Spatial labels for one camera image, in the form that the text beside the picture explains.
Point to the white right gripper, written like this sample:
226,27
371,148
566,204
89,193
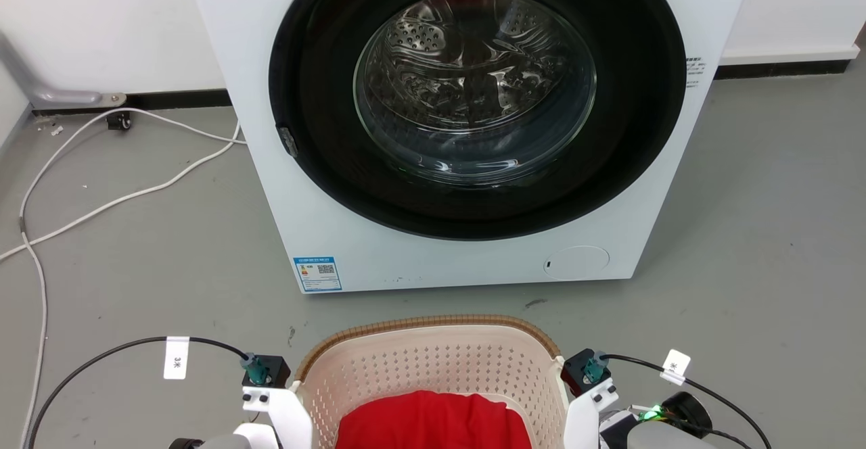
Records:
582,425

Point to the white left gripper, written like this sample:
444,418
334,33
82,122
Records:
291,415

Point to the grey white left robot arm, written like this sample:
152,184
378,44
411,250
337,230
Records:
230,441

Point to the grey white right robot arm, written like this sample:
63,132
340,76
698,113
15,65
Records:
670,435

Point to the beige perforated laundry basket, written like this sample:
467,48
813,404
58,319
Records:
433,361

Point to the white tag printed 3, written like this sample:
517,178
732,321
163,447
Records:
176,358

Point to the red garment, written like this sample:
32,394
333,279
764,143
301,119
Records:
433,422

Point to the blue energy label sticker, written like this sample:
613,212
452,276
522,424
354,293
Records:
317,274

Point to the white front-load washing machine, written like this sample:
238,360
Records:
257,185

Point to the small black floor clip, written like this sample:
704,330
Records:
119,122

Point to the round black washing machine door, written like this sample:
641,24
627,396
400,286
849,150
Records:
318,50

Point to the small text sticker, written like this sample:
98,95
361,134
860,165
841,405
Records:
694,73

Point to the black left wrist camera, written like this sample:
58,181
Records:
274,369

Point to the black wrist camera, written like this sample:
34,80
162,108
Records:
274,369
576,371

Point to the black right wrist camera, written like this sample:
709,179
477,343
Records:
576,371

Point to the grey wall pipe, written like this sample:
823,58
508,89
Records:
47,92

